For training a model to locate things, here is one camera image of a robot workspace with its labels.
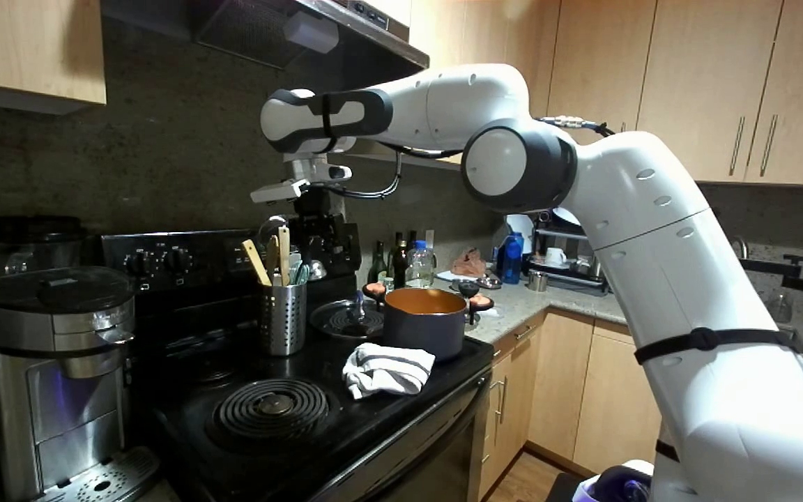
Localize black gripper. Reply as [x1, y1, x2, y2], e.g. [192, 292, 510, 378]
[289, 190, 359, 276]

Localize perforated steel utensil holder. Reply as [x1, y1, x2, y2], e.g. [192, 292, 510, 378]
[264, 283, 306, 356]

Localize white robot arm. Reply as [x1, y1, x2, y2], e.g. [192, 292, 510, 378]
[260, 64, 803, 502]

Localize wooden spoon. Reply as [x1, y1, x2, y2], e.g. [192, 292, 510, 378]
[275, 225, 292, 283]

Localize dark glass bottle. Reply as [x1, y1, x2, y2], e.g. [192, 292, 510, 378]
[391, 232, 408, 289]

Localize clear plastic bottle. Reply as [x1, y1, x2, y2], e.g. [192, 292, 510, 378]
[408, 236, 436, 289]

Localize white dish cloth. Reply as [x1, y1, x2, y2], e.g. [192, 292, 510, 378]
[340, 342, 436, 398]

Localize range hood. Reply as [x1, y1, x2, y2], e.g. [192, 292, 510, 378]
[104, 0, 429, 88]

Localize blue bottle on counter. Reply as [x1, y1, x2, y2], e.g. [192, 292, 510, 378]
[497, 232, 524, 283]

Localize black kitchen stove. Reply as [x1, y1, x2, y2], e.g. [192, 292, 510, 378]
[101, 232, 492, 502]

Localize dish rack with dishes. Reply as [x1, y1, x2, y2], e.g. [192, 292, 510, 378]
[531, 208, 606, 289]

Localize steel coffee maker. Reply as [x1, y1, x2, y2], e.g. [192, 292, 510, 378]
[0, 265, 165, 502]

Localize lower wooden cabinets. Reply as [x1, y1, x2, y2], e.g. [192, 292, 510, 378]
[475, 308, 660, 502]

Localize wooden cabinets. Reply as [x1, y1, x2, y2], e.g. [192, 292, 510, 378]
[409, 0, 803, 184]
[475, 308, 660, 502]

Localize upper wooden cabinets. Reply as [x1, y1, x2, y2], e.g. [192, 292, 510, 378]
[409, 0, 803, 184]

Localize orange pot with handles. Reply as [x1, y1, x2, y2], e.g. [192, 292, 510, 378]
[366, 286, 494, 360]

